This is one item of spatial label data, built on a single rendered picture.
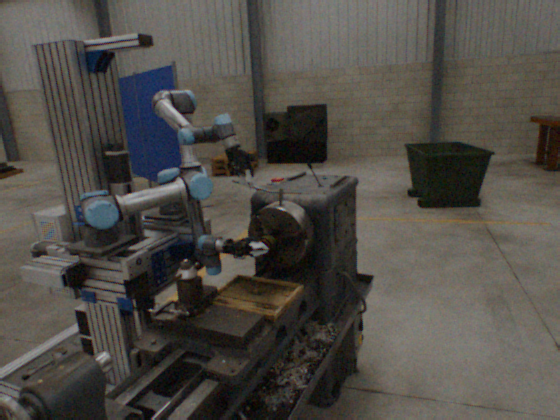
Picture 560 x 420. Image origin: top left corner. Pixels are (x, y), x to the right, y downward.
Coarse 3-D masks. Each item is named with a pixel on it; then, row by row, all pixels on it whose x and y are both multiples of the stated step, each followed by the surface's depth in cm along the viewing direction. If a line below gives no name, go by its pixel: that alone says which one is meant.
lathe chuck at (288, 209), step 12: (276, 204) 199; (288, 204) 200; (264, 216) 198; (276, 216) 195; (288, 216) 192; (300, 216) 195; (252, 228) 203; (276, 228) 197; (288, 228) 194; (300, 228) 191; (276, 252) 201; (288, 252) 198; (300, 252) 195; (276, 264) 203; (288, 264) 200
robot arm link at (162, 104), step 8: (160, 96) 207; (168, 96) 210; (152, 104) 207; (160, 104) 204; (168, 104) 204; (160, 112) 203; (168, 112) 199; (176, 112) 199; (168, 120) 198; (176, 120) 194; (184, 120) 193; (176, 128) 193; (184, 128) 189; (192, 128) 188; (200, 128) 190; (184, 136) 184; (192, 136) 186; (200, 136) 189; (184, 144) 187
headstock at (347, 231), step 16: (288, 176) 258; (304, 176) 254; (320, 176) 252; (336, 176) 249; (352, 176) 246; (256, 192) 220; (304, 192) 213; (320, 192) 211; (336, 192) 213; (352, 192) 243; (256, 208) 218; (304, 208) 205; (320, 208) 201; (336, 208) 215; (352, 208) 242; (320, 224) 203; (336, 224) 217; (352, 224) 244; (320, 240) 206; (336, 240) 219; (304, 256) 213; (320, 256) 208; (336, 256) 223
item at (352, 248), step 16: (352, 240) 252; (352, 256) 248; (256, 272) 231; (288, 272) 219; (352, 272) 251; (320, 288) 213; (336, 288) 226; (352, 288) 255; (320, 304) 216; (336, 304) 228; (320, 320) 219; (336, 352) 243; (336, 368) 244; (320, 384) 235; (336, 384) 248; (320, 400) 236; (336, 400) 240
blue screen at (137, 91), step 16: (128, 80) 810; (144, 80) 734; (160, 80) 671; (176, 80) 621; (128, 96) 831; (144, 96) 751; (128, 112) 854; (144, 112) 770; (128, 128) 878; (144, 128) 789; (160, 128) 717; (128, 144) 903; (144, 144) 809; (160, 144) 733; (176, 144) 671; (144, 160) 830; (160, 160) 751; (176, 160) 685; (144, 176) 853
